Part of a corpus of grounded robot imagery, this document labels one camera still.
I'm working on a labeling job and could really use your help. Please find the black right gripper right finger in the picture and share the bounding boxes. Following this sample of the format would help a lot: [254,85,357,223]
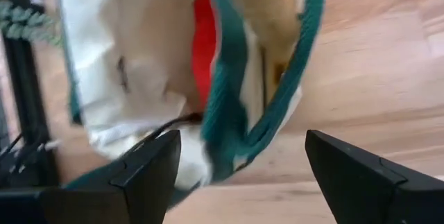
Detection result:
[305,129,444,224]

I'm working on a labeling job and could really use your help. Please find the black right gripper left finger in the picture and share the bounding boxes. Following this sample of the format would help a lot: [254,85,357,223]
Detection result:
[0,129,182,224]

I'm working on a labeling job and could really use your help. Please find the beige green-handled gardening bag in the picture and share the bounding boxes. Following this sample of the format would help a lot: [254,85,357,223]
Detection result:
[55,0,329,211]

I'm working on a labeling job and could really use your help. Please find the artificial succulent plant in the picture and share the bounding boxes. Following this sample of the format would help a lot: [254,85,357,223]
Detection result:
[0,0,63,46]

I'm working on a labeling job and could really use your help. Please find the black aluminium table frame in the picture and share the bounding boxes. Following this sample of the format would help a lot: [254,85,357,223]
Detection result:
[0,0,60,187]

